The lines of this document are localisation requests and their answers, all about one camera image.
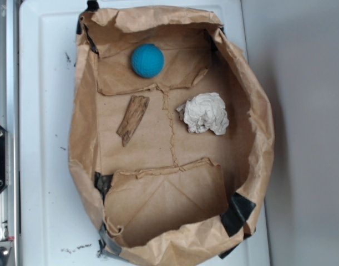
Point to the brown paper bag tray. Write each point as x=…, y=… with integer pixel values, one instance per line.
x=169, y=197

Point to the aluminium frame rail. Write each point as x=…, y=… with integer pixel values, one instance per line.
x=10, y=246

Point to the flat piece of wood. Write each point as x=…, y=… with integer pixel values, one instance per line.
x=132, y=118

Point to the blue dimpled ball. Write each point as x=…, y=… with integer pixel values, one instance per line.
x=147, y=60

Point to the crumpled white paper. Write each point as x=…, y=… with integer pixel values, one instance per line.
x=206, y=111

